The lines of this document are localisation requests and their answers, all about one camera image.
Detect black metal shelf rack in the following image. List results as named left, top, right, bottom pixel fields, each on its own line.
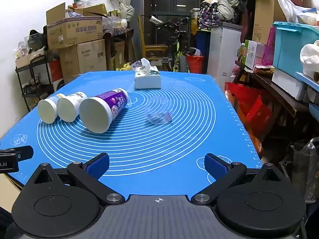
left=15, top=51, right=63, bottom=111

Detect yellow wooden chair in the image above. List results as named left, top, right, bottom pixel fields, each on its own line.
left=138, top=15, right=168, bottom=61

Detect red shopping bags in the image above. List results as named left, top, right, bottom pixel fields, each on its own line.
left=224, top=82, right=273, bottom=152

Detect white plastic bag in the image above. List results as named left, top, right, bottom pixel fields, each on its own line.
left=275, top=0, right=319, bottom=26

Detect dark wooden side table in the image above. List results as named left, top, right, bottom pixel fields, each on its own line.
left=234, top=60, right=312, bottom=140

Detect white cloth bundle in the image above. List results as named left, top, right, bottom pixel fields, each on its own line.
left=300, top=40, right=319, bottom=80

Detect white paper cup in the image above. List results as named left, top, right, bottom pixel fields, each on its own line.
left=56, top=91, right=88, bottom=122
left=37, top=93, right=66, bottom=124

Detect open yellow cardboard box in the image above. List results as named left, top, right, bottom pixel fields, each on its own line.
left=68, top=0, right=108, bottom=18

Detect tall brown cardboard box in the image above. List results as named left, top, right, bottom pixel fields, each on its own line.
left=252, top=0, right=287, bottom=45

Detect printed cardboard box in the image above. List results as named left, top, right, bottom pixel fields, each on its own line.
left=46, top=2, right=104, bottom=51

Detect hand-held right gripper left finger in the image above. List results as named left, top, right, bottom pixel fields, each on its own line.
left=25, top=153, right=126, bottom=206

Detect blue silicone baking mat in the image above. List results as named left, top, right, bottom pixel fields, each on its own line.
left=0, top=70, right=263, bottom=198

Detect white chest freezer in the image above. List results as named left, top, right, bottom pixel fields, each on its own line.
left=208, top=22, right=243, bottom=84

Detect black cap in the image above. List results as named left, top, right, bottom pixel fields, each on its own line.
left=27, top=29, right=48, bottom=53

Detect red bucket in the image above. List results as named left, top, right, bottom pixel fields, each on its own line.
left=186, top=53, right=205, bottom=74

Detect pink gift box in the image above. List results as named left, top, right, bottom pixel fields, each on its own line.
left=261, top=26, right=277, bottom=66

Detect white tissue box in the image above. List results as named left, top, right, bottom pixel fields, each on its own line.
left=134, top=58, right=162, bottom=89

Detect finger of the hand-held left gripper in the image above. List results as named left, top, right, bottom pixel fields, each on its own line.
left=0, top=146, right=34, bottom=161

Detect purple paper cup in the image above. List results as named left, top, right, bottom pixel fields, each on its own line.
left=79, top=88, right=129, bottom=134

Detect black bicycle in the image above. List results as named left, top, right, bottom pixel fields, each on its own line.
left=140, top=15, right=200, bottom=73

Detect green and white carton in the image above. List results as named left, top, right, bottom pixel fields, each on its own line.
left=243, top=40, right=265, bottom=70

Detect clear plastic cup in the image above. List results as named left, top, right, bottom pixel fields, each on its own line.
left=145, top=96, right=173, bottom=125

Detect white foam box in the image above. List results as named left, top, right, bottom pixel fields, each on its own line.
left=272, top=68, right=310, bottom=101

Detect teal plastic storage bin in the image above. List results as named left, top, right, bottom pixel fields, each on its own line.
left=272, top=21, right=319, bottom=79

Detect plain brown cardboard box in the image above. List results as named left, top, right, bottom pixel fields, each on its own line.
left=59, top=39, right=107, bottom=80

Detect floral fabric bag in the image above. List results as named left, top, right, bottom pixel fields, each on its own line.
left=198, top=1, right=220, bottom=30

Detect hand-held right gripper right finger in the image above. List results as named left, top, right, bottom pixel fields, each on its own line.
left=191, top=153, right=292, bottom=205

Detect dark wooden desk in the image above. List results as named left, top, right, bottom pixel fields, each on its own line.
left=103, top=27, right=135, bottom=71

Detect yellow toy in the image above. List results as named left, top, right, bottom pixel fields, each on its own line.
left=115, top=62, right=132, bottom=72

